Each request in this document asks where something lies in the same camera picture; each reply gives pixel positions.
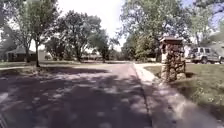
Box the small dark tree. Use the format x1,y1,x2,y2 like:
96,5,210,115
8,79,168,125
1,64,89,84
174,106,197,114
89,29,120,63

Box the wide round tree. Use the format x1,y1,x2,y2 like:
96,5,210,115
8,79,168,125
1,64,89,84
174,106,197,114
44,9,102,63

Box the dark asphalt road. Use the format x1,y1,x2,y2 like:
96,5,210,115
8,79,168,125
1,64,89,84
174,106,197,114
0,63,154,128

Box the large leafy tree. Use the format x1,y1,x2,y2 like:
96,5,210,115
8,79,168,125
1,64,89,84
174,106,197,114
119,0,193,63

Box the brick mailbox pillar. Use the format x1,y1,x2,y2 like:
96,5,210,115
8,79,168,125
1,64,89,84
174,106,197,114
159,36,188,83

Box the pale concrete kerb strip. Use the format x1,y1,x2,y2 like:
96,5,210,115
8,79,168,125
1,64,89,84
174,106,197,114
132,62,224,128

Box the thin-trunked tree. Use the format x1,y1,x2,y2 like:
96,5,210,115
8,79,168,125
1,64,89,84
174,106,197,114
13,0,62,68

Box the grass verge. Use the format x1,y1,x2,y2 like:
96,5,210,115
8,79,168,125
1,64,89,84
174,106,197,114
0,60,83,77

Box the grass lawn with pillar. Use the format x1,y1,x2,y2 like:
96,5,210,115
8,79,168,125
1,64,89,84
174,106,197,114
144,62,224,122

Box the pale off-road car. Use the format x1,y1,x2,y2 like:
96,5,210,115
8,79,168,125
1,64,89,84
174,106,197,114
190,46,224,65

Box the low house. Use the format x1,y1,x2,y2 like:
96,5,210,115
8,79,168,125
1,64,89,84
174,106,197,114
4,46,38,63

